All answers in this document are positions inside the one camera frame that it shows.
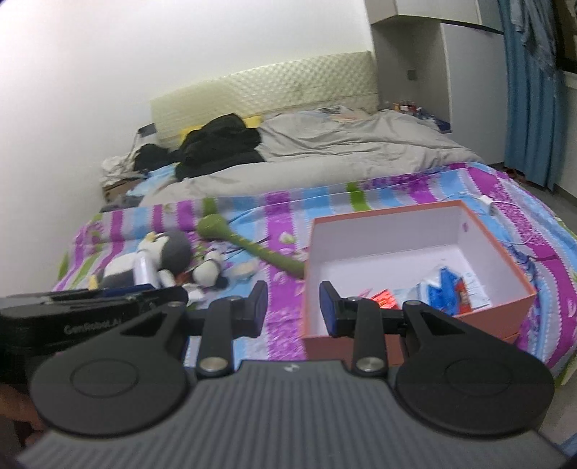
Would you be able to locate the red foil snack packet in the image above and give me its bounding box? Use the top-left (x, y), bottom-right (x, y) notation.
top-left (360, 288), bottom-right (400, 310)

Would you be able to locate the blue white mask package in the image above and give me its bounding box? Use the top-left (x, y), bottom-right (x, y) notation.
top-left (394, 265), bottom-right (492, 316)

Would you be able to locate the person's left hand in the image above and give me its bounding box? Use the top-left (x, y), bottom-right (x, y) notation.
top-left (0, 384), bottom-right (45, 447)

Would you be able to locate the striped colourful blanket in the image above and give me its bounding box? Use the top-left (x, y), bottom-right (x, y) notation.
top-left (56, 162), bottom-right (576, 375)

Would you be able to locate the penguin plush toy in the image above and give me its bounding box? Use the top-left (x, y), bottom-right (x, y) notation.
top-left (88, 231), bottom-right (193, 290)

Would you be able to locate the green plush massage hammer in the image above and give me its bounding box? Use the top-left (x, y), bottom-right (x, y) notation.
top-left (195, 213), bottom-right (305, 280)

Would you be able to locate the white spray can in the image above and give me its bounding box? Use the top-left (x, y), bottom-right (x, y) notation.
top-left (133, 253), bottom-right (159, 288)

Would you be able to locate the pink cardboard box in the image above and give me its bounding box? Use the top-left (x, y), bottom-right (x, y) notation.
top-left (301, 200), bottom-right (536, 363)

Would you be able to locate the grey duvet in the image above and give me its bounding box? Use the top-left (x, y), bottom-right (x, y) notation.
top-left (141, 106), bottom-right (481, 206)

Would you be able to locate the black clothes pile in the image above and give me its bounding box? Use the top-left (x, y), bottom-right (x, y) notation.
top-left (175, 128), bottom-right (265, 181)

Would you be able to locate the small black clothes heap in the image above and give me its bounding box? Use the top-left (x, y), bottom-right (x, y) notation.
top-left (133, 144), bottom-right (181, 172)

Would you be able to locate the white crumpled cloth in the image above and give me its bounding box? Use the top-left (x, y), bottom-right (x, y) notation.
top-left (100, 154), bottom-right (141, 188)

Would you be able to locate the yellow pillow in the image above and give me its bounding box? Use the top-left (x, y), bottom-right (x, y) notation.
top-left (179, 113), bottom-right (263, 142)

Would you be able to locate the cream quilted headboard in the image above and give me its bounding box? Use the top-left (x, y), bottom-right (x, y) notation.
top-left (151, 52), bottom-right (379, 149)

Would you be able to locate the blue curtain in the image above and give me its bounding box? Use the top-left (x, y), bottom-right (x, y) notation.
top-left (498, 1), bottom-right (566, 189)

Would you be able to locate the grey wardrobe cabinet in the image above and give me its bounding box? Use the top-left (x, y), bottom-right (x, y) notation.
top-left (365, 0), bottom-right (507, 164)

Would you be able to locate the hanging denim garment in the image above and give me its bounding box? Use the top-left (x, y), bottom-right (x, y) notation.
top-left (510, 0), bottom-right (556, 76)

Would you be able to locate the white charger with cable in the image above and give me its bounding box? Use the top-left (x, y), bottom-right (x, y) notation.
top-left (441, 192), bottom-right (518, 216)

